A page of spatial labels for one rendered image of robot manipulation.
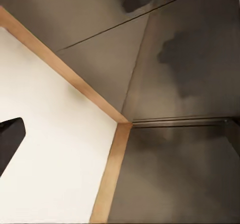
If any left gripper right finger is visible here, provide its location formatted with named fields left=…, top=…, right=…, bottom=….
left=224, top=116, right=240, bottom=157

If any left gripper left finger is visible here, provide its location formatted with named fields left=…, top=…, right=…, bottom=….
left=0, top=117, right=26, bottom=177

